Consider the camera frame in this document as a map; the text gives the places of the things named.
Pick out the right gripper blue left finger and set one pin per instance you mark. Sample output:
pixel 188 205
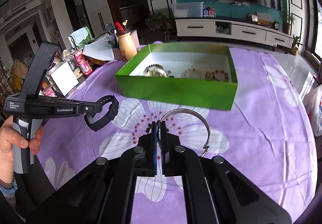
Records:
pixel 148 165

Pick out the white tv cabinet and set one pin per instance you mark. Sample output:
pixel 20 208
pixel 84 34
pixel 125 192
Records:
pixel 228 29

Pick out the small potted plant on floor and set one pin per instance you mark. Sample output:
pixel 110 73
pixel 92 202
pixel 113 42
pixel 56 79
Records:
pixel 295 44

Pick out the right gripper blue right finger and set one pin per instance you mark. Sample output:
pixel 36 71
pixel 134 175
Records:
pixel 168 142

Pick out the white paper sheet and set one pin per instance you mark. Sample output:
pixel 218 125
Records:
pixel 100 49

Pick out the clear plastic storage bin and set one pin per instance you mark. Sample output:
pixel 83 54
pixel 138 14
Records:
pixel 188 10

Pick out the pink box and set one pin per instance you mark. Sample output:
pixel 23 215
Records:
pixel 134 37

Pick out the person's left hand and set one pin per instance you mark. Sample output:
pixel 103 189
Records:
pixel 10 138

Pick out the gold rhinestone brooch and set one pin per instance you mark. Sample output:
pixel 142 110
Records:
pixel 210 76

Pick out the tall potted plant on cabinet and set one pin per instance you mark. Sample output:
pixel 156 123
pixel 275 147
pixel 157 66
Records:
pixel 288 20

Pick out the green cardboard box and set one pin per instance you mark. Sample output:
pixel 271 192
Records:
pixel 185 65

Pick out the dark potted floor plant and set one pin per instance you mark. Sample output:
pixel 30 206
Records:
pixel 160 26

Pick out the white box on left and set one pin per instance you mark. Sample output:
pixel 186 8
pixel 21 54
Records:
pixel 63 77

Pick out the cream bear bottle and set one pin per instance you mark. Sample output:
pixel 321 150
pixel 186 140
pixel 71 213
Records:
pixel 126 44

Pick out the purple floral tablecloth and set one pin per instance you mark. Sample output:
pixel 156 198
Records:
pixel 266 135

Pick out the black wrist watch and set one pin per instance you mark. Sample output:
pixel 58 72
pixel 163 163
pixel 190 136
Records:
pixel 101 113

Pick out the red snack can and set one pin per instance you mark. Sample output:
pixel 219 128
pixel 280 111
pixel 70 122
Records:
pixel 82 62

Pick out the white red plastic bag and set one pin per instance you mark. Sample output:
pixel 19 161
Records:
pixel 312 104

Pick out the cream carved bangle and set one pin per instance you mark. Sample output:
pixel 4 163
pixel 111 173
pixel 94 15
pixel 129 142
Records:
pixel 156 72

